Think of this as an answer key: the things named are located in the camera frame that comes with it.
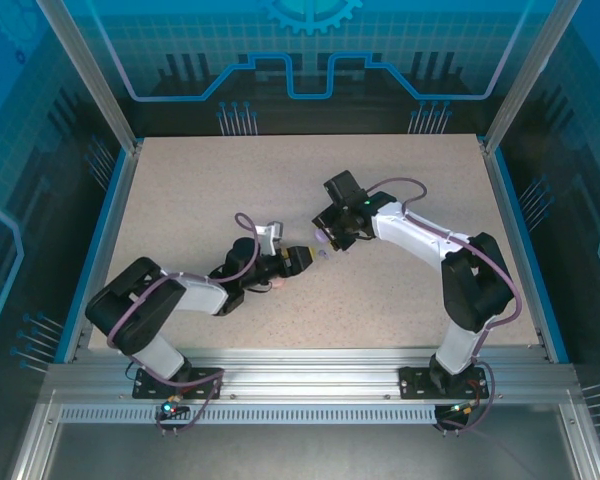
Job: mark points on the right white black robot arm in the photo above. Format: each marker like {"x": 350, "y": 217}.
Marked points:
{"x": 415, "y": 230}

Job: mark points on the aluminium frame post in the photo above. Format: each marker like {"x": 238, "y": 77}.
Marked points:
{"x": 90, "y": 75}
{"x": 530, "y": 75}

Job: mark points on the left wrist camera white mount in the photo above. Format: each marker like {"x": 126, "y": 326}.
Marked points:
{"x": 270, "y": 237}

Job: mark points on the pink earbud charging case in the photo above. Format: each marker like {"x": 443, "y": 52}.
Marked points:
{"x": 279, "y": 285}

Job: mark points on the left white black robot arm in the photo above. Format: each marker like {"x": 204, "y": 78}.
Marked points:
{"x": 130, "y": 300}

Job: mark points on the blue trimmed aluminium side rail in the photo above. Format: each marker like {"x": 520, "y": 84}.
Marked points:
{"x": 522, "y": 250}
{"x": 102, "y": 250}

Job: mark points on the aluminium front mounting rail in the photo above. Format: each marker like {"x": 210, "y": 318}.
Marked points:
{"x": 305, "y": 375}

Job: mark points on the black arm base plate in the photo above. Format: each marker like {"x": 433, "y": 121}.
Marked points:
{"x": 415, "y": 385}
{"x": 152, "y": 389}

